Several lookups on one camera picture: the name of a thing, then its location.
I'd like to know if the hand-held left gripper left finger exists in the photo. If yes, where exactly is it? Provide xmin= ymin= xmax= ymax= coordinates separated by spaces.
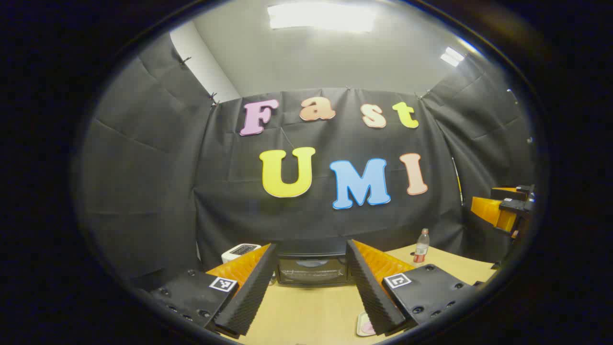
xmin=148 ymin=243 xmax=279 ymax=337

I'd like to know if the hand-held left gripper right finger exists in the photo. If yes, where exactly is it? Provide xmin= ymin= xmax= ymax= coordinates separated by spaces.
xmin=345 ymin=239 xmax=477 ymax=336

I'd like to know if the cream square food plate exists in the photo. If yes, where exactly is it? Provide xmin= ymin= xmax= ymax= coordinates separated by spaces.
xmin=356 ymin=311 xmax=379 ymax=337

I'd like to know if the black electric oven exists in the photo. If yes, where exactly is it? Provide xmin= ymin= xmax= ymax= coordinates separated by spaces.
xmin=275 ymin=240 xmax=353 ymax=287

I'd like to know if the white toaster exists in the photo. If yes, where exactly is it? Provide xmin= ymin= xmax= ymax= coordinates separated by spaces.
xmin=221 ymin=243 xmax=262 ymax=265

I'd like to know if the clear plastic water bottle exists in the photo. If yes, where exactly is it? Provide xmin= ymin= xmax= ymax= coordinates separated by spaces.
xmin=413 ymin=229 xmax=430 ymax=264

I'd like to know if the black backdrop cloth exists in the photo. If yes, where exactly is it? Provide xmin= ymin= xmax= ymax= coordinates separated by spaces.
xmin=74 ymin=31 xmax=537 ymax=288

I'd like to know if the small ceiling light panel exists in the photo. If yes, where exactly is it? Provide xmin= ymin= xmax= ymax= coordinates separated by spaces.
xmin=441 ymin=46 xmax=465 ymax=68

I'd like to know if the large ceiling light panel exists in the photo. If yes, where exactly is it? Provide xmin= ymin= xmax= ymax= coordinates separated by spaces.
xmin=267 ymin=2 xmax=379 ymax=33

